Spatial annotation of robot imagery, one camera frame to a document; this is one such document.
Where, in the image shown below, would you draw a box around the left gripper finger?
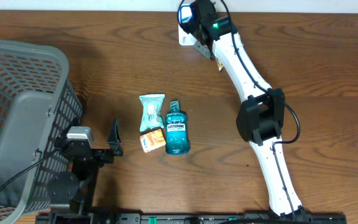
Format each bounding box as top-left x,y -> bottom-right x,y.
107,119 -> 123,151
59,118 -> 79,139

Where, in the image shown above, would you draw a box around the small orange packet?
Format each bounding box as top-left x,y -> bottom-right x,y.
139,129 -> 166,153

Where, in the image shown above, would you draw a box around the mint green wipes pack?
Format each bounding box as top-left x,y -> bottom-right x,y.
139,93 -> 165,132

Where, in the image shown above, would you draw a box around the teal Listerine mouthwash bottle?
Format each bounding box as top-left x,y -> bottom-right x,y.
165,100 -> 190,155

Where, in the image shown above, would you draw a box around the yellow snack bag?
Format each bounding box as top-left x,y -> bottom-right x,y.
216,58 -> 224,72

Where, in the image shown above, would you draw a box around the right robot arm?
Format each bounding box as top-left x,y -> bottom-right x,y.
177,0 -> 302,219

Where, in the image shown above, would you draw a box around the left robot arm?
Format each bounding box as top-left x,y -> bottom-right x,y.
36,118 -> 124,223

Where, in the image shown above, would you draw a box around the white barcode scanner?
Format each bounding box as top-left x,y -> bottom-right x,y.
177,3 -> 196,46

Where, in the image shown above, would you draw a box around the grey plastic basket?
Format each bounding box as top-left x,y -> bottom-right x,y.
0,40 -> 83,223

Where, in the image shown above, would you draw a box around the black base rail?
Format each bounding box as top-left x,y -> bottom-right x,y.
35,212 -> 347,224

